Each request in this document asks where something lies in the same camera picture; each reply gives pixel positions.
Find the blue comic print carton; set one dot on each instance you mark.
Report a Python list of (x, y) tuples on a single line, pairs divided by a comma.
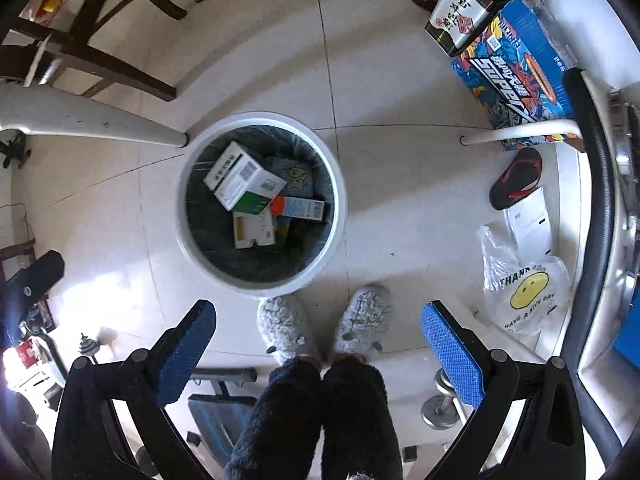
[(520, 75)]

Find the black stand foot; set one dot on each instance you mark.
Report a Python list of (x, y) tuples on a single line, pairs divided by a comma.
[(12, 149)]

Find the person's grey slipper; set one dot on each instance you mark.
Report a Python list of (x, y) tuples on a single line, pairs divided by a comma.
[(285, 325), (362, 320)]

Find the grey blue padded bench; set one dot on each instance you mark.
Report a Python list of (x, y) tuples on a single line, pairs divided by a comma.
[(220, 420)]

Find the grey blue printed packet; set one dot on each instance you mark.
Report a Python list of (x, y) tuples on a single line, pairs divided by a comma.
[(295, 175)]

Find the white paper envelopes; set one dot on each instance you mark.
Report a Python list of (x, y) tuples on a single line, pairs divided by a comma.
[(530, 225)]

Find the person's right grey slipper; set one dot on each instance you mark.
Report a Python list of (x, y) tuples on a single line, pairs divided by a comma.
[(362, 320)]

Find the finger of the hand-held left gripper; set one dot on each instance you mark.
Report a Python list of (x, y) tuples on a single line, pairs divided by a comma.
[(35, 280)]

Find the black and white carton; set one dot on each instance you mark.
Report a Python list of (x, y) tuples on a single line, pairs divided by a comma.
[(462, 15)]

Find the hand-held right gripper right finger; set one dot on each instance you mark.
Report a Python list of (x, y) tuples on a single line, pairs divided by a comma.
[(452, 355)]

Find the white smiley plastic bag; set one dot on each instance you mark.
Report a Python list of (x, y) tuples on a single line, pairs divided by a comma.
[(530, 292)]

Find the person's dark fleece trousers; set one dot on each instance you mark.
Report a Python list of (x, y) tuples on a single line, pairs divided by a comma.
[(320, 420)]

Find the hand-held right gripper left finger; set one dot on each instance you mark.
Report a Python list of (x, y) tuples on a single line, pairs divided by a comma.
[(187, 352)]

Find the dark wooden chair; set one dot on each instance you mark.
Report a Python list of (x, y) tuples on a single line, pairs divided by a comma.
[(100, 55)]

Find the white trash bin black liner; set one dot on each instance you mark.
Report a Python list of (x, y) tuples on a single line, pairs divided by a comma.
[(330, 240)]

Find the black and red flip-flop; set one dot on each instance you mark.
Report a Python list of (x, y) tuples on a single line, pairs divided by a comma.
[(517, 180)]

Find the green and white medicine box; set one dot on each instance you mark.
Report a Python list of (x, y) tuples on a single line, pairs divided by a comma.
[(245, 177)]

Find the metal dumbbell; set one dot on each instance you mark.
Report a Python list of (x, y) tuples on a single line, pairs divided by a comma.
[(442, 405)]

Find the blue flat box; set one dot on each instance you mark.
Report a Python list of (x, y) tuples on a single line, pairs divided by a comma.
[(629, 350)]

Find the long white toothpaste box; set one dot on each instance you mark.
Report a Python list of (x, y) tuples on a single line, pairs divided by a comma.
[(300, 207)]

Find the person's left grey slipper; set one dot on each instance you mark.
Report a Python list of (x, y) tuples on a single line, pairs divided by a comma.
[(285, 325)]

